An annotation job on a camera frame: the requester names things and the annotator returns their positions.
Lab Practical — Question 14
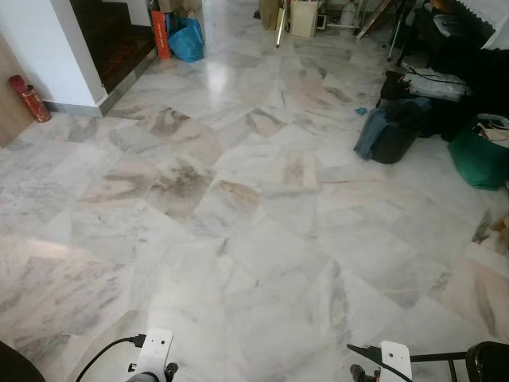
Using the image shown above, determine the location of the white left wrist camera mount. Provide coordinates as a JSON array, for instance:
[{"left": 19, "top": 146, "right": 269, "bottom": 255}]
[{"left": 137, "top": 328, "right": 174, "bottom": 376}]

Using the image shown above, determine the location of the white stick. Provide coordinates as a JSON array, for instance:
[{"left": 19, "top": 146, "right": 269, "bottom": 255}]
[{"left": 276, "top": 8, "right": 287, "bottom": 49}]

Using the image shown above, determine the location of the wooden plank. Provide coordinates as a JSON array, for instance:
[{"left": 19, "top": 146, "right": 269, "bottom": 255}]
[{"left": 356, "top": 0, "right": 394, "bottom": 39}]

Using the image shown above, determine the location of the black bags pile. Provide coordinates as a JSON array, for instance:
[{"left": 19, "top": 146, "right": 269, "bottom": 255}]
[{"left": 380, "top": 8, "right": 509, "bottom": 140}]

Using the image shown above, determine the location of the blue plastic bag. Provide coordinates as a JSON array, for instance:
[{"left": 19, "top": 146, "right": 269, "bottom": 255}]
[{"left": 167, "top": 16, "right": 205, "bottom": 63}]

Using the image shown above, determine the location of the brown cardboard box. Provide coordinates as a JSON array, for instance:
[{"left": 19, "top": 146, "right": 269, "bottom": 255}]
[{"left": 258, "top": 0, "right": 281, "bottom": 30}]

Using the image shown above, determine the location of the white plastic bottle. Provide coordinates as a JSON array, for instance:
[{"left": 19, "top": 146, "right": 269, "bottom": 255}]
[{"left": 338, "top": 0, "right": 359, "bottom": 26}]

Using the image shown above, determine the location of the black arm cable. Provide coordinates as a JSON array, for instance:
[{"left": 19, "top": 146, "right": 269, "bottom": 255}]
[
  {"left": 348, "top": 344, "right": 406, "bottom": 382},
  {"left": 76, "top": 334, "right": 148, "bottom": 382}
]

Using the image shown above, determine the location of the white plastic bag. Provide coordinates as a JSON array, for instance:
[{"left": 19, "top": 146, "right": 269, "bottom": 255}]
[{"left": 402, "top": 65, "right": 472, "bottom": 101}]

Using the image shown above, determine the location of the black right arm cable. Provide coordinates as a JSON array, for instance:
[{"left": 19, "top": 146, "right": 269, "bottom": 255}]
[{"left": 348, "top": 344, "right": 406, "bottom": 382}]

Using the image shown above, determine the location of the orange flat box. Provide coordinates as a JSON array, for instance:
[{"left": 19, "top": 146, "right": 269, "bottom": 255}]
[{"left": 151, "top": 10, "right": 172, "bottom": 60}]

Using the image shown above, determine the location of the red fire extinguisher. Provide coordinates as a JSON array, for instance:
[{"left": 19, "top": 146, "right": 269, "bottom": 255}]
[{"left": 8, "top": 75, "right": 52, "bottom": 123}]

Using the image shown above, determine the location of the white lace tablecloth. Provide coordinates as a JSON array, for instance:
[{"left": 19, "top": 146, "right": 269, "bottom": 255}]
[{"left": 453, "top": 0, "right": 509, "bottom": 49}]

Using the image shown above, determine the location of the dark grey backpack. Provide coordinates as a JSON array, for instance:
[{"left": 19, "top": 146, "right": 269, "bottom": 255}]
[{"left": 354, "top": 97, "right": 434, "bottom": 166}]

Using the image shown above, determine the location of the wooden furniture piece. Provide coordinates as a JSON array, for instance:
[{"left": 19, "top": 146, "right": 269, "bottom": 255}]
[{"left": 489, "top": 215, "right": 509, "bottom": 255}]

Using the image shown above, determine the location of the green bag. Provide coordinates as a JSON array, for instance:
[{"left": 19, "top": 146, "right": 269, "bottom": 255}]
[{"left": 448, "top": 115, "right": 509, "bottom": 190}]

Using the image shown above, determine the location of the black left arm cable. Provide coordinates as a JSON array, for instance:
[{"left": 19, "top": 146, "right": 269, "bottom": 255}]
[{"left": 76, "top": 334, "right": 148, "bottom": 382}]

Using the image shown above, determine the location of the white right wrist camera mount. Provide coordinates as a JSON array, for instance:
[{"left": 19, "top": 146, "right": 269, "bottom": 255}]
[{"left": 379, "top": 341, "right": 413, "bottom": 381}]

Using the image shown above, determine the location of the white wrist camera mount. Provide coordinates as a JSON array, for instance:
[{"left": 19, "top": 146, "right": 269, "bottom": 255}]
[
  {"left": 137, "top": 328, "right": 174, "bottom": 376},
  {"left": 379, "top": 341, "right": 413, "bottom": 381}
]

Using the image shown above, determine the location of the beige box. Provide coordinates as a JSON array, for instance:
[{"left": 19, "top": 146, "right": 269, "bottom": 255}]
[{"left": 290, "top": 0, "right": 320, "bottom": 38}]

